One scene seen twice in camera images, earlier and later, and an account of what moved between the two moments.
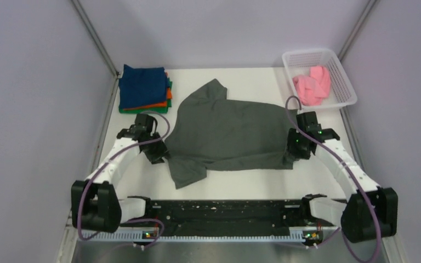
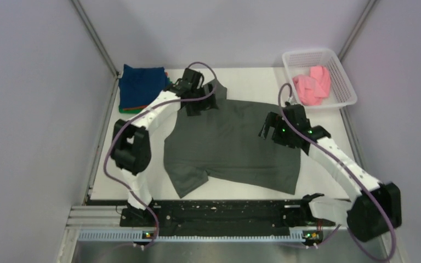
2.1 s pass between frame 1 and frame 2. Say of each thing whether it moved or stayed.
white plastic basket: stayed
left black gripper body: moved
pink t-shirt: stayed
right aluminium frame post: stayed
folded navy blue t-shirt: stayed
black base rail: stayed
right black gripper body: moved
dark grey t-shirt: moved
